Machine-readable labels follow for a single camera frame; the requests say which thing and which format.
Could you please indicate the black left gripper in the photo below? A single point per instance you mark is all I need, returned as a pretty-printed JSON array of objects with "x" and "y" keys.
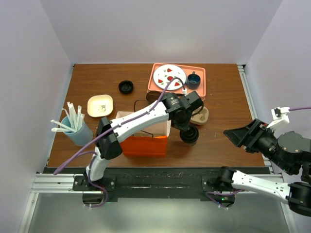
[{"x": 181, "y": 126}]

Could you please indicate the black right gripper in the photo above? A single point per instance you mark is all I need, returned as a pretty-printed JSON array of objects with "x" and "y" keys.
[{"x": 241, "y": 135}]

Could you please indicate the beige pulp cup carrier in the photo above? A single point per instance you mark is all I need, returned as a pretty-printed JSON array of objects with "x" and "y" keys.
[{"x": 200, "y": 117}]

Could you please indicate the orange paper bag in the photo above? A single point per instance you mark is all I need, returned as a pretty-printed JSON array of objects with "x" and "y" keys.
[{"x": 145, "y": 145}]

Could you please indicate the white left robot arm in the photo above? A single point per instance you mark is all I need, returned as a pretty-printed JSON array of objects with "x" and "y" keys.
[{"x": 107, "y": 145}]

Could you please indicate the dark blue ceramic mug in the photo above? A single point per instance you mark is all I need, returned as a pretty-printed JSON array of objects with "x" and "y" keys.
[{"x": 193, "y": 81}]

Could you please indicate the white watermelon pattern plate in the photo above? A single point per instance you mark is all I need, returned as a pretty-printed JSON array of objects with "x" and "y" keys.
[{"x": 165, "y": 73}]

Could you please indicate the pink serving tray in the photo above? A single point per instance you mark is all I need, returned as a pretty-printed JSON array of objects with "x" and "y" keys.
[{"x": 201, "y": 90}]

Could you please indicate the cream square bowl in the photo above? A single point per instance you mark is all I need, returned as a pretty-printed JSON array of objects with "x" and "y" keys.
[{"x": 100, "y": 106}]

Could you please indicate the light blue straw cup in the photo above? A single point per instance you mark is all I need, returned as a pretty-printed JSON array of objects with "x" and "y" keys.
[{"x": 81, "y": 137}]

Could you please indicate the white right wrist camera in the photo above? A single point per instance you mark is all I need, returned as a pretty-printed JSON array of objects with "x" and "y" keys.
[{"x": 279, "y": 117}]

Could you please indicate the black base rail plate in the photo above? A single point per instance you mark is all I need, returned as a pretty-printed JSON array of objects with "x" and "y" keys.
[{"x": 155, "y": 182}]

